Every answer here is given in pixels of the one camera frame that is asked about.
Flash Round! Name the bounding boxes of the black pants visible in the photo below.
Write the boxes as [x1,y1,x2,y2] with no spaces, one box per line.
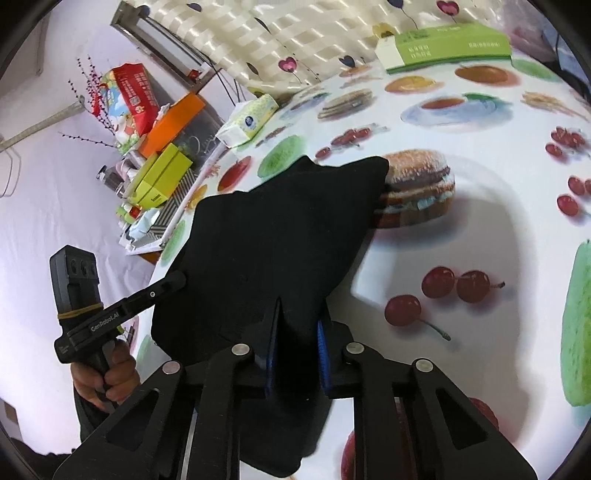
[151,157,389,477]

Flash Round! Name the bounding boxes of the person left hand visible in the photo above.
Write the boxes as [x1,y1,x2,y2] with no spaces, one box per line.
[70,340,140,411]

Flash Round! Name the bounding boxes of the striped side table mat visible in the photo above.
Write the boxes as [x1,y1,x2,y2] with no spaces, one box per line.
[148,169,197,237]

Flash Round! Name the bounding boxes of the dark pump bottle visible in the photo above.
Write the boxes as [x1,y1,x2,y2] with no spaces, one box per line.
[96,165,124,192]

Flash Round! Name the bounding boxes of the yellow green shoe box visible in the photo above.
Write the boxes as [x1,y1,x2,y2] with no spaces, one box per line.
[125,143,192,210]

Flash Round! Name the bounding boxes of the fruit print tablecloth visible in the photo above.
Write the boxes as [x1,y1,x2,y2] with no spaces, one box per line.
[205,53,590,479]

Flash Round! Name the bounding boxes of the orange box lid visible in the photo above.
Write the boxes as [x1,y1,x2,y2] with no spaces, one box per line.
[137,93,205,158]

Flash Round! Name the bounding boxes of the red colourful snack bag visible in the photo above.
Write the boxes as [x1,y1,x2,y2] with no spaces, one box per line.
[99,63,160,155]

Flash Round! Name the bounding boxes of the white green tissue pack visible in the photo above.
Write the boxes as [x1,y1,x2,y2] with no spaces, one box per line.
[215,94,279,148]

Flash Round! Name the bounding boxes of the heart pattern curtain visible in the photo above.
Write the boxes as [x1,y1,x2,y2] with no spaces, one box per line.
[131,0,504,98]

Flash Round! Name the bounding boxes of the long green white box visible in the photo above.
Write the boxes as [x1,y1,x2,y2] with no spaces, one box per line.
[375,23,512,74]

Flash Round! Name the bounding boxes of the clear plastic bag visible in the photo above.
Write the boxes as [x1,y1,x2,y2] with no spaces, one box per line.
[501,0,572,63]

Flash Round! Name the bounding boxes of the black hanging cable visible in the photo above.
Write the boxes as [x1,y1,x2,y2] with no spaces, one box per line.
[212,64,246,103]

